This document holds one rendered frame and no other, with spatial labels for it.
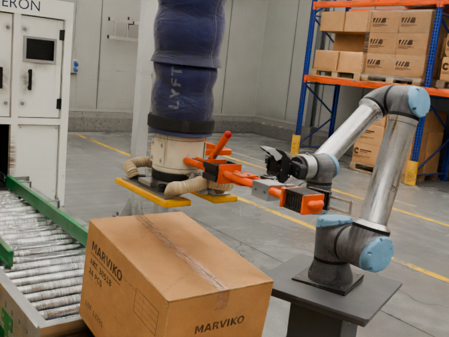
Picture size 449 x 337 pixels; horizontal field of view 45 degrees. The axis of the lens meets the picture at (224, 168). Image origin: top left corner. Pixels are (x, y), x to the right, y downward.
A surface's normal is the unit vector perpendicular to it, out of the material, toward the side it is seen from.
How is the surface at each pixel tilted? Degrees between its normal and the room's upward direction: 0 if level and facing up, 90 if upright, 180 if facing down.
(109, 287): 90
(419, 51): 90
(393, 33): 90
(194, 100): 75
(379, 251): 93
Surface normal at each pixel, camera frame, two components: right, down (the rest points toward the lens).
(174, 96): 0.00, -0.11
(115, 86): 0.61, 0.21
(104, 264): -0.80, 0.03
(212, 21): 0.66, -0.07
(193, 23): 0.24, -0.05
